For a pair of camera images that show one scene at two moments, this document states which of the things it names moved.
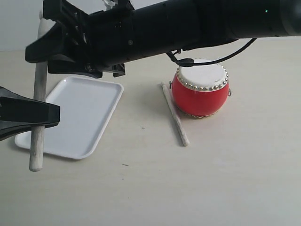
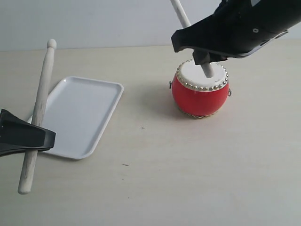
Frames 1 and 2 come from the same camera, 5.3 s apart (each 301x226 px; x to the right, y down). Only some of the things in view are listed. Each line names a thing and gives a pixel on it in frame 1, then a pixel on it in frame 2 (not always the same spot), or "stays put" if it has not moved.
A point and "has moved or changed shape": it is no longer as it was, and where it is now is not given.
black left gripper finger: (17, 109) to (15, 133)
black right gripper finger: (58, 40) to (237, 26)
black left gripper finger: (8, 129) to (4, 151)
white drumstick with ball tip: (37, 134) has moved or changed shape
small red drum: (201, 91) stays put
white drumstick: (174, 115) has moved or changed shape
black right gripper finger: (61, 66) to (200, 57)
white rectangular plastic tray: (86, 107) stays put
